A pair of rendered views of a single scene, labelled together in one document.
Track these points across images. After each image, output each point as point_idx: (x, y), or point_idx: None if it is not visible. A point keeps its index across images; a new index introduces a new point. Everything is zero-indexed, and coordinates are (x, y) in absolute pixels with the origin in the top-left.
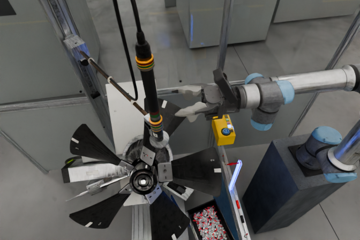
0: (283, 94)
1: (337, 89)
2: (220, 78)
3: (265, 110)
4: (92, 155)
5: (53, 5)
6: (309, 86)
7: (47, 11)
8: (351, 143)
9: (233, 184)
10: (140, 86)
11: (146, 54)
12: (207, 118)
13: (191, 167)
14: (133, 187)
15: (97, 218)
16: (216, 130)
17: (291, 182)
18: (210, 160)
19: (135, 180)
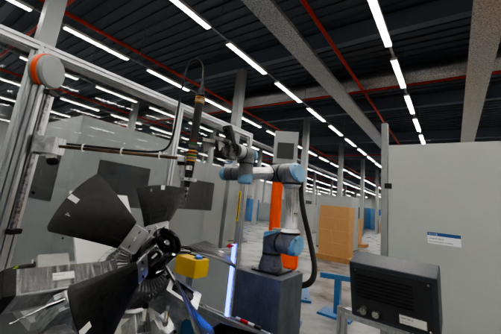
0: (253, 150)
1: (267, 175)
2: (230, 124)
3: (248, 160)
4: (89, 226)
5: (47, 103)
6: (256, 171)
7: (37, 104)
8: (288, 206)
9: (230, 294)
10: None
11: (204, 94)
12: (224, 154)
13: (199, 247)
14: (157, 247)
15: (100, 314)
16: (188, 260)
17: (272, 285)
18: (210, 246)
19: (157, 240)
